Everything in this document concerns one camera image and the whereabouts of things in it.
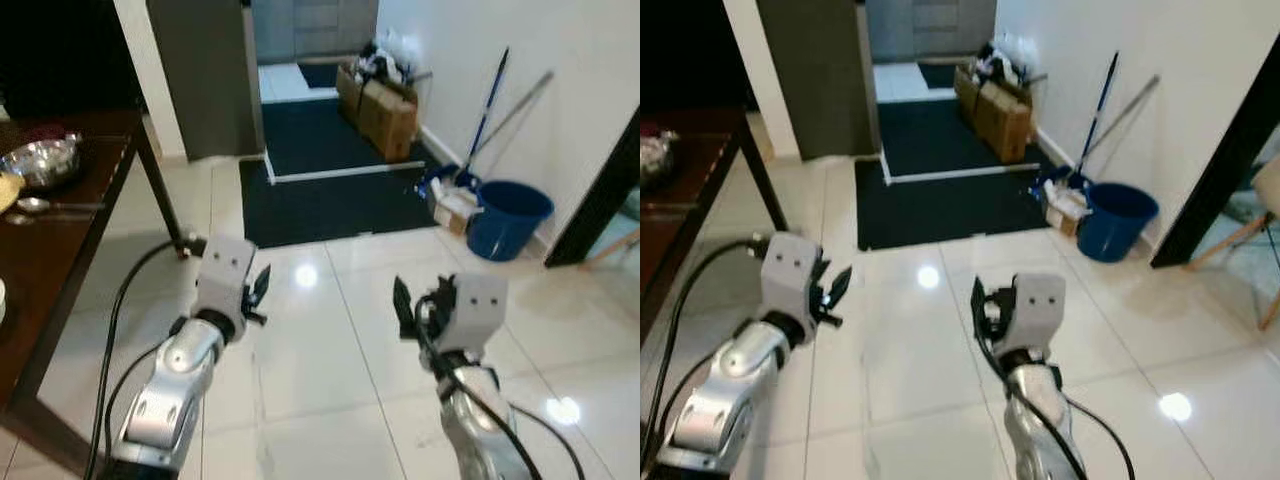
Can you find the large cardboard box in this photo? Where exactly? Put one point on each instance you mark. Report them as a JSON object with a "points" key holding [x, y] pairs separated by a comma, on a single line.
{"points": [[390, 125], [1005, 125]]}

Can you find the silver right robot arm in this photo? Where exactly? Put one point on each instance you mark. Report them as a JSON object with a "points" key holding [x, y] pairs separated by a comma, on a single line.
{"points": [[475, 430], [1035, 430]]}

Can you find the metal spoon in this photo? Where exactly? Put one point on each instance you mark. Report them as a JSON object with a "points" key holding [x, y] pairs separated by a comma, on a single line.
{"points": [[32, 204]]}

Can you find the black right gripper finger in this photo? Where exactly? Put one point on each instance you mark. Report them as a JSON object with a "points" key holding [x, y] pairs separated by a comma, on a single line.
{"points": [[980, 310], [405, 310]]}

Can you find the small box with white cloth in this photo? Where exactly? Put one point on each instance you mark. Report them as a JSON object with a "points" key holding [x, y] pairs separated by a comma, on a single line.
{"points": [[1065, 208], [455, 208]]}

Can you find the grey cabinet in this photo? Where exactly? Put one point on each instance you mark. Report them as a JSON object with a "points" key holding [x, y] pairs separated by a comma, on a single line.
{"points": [[930, 25], [310, 25]]}

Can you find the pale yellow plate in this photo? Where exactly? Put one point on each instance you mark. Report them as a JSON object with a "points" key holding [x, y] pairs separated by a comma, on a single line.
{"points": [[8, 190]]}

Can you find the white door post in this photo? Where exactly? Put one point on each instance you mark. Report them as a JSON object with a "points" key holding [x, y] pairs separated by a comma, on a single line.
{"points": [[148, 70], [760, 70]]}

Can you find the dark wooden table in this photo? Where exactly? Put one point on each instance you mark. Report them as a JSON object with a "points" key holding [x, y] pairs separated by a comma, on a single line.
{"points": [[680, 230], [50, 260]]}

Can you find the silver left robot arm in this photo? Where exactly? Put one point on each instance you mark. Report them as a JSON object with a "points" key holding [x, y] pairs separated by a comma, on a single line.
{"points": [[175, 400], [725, 400]]}

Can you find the steel bowl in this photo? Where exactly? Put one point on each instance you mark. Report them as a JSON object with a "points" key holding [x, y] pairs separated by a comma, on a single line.
{"points": [[40, 165], [658, 158]]}

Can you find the small cardboard box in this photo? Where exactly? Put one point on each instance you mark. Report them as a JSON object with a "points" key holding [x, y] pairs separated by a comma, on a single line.
{"points": [[968, 95], [350, 95]]}

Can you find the small dark mat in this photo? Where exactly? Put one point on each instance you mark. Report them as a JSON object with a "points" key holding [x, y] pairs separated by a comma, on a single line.
{"points": [[318, 75], [938, 75]]}

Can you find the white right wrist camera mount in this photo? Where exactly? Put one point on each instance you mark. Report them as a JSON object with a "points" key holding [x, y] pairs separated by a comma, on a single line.
{"points": [[480, 305], [1040, 305]]}

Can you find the dark hallway rug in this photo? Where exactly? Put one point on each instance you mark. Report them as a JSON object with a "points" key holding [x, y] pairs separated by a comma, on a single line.
{"points": [[925, 140], [310, 140]]}

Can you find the blue mop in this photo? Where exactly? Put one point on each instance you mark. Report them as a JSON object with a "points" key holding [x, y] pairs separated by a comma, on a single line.
{"points": [[490, 100], [1101, 100]]}

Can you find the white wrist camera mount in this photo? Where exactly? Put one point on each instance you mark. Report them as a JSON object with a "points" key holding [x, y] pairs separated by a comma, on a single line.
{"points": [[222, 275], [480, 305], [1040, 305], [790, 275]]}

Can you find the pile of bags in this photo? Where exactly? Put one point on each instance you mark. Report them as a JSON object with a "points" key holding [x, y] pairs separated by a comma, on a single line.
{"points": [[1005, 65], [385, 62]]}

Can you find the blue bucket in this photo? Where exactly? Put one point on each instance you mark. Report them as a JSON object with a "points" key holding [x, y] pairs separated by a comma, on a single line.
{"points": [[1115, 225], [505, 225]]}

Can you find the dark door frame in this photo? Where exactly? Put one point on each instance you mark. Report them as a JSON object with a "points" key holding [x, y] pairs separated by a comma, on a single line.
{"points": [[1215, 170], [605, 190]]}

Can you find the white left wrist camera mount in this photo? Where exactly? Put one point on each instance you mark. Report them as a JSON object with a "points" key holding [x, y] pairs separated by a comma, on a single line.
{"points": [[790, 275], [222, 275]]}

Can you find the grey stick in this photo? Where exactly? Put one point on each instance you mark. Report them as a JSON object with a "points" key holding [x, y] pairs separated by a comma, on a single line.
{"points": [[1125, 113], [515, 110]]}

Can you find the grey door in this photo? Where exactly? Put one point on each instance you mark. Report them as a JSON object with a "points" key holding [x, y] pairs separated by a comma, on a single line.
{"points": [[200, 70], [815, 70]]}

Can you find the dark doormat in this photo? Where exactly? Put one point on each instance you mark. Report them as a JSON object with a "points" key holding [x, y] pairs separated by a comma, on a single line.
{"points": [[320, 205], [940, 210]]}

